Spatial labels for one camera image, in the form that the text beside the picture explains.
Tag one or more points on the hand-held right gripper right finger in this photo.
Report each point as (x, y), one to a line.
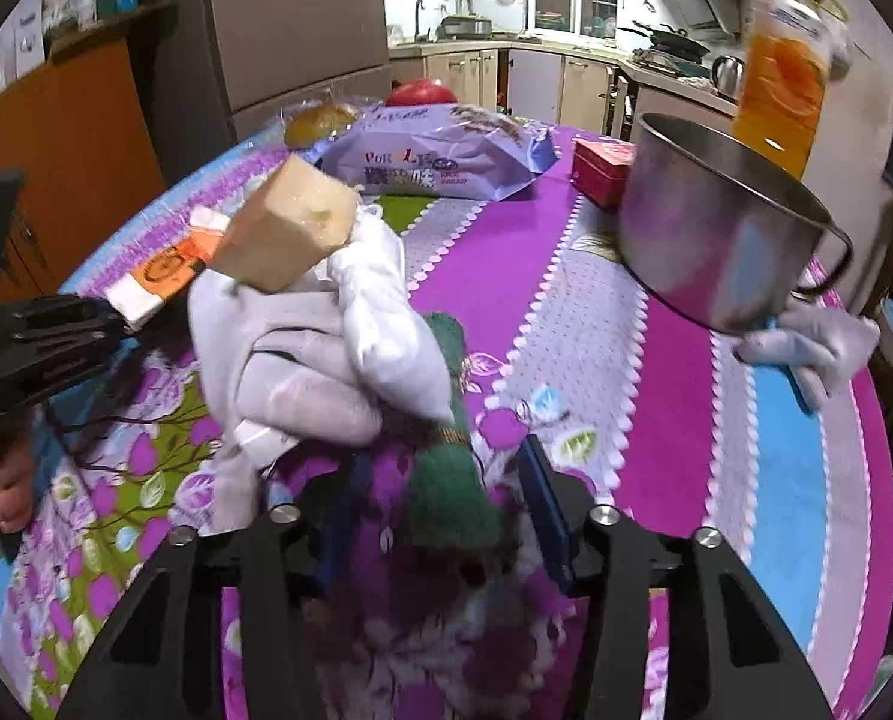
(544, 510)

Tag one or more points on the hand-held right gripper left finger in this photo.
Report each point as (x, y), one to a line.
(339, 532)

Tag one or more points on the green knitted cloth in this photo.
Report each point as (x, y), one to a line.
(446, 487)

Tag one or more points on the orange and white wrapper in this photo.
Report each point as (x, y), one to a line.
(161, 274)

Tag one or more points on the person's left hand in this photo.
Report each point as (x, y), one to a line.
(8, 499)

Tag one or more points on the orange wooden cabinet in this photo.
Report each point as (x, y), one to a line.
(71, 142)

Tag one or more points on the purple printed tablecloth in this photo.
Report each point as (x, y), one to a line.
(641, 420)

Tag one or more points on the white microwave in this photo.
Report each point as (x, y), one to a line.
(30, 34)

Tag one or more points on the tan block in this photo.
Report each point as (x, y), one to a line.
(289, 229)

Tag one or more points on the white bottle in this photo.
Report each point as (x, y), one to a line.
(83, 7)

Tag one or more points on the grey glove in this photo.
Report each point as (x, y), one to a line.
(813, 341)

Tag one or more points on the bread in clear bag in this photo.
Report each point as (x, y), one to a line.
(319, 124)

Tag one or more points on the red box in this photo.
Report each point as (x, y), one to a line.
(603, 172)

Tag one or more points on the purple bread bag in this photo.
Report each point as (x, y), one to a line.
(439, 157)

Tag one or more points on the grey refrigerator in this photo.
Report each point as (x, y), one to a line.
(296, 30)

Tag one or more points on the red apple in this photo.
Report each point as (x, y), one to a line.
(418, 94)

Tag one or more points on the lower kitchen cabinets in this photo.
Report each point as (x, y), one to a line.
(491, 79)

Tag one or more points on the steel kettle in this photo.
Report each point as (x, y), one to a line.
(729, 76)

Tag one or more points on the orange juice bottle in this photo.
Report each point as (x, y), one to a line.
(780, 90)

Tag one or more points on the black wok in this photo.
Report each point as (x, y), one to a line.
(667, 41)

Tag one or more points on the steel pot by sink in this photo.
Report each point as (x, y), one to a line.
(465, 26)

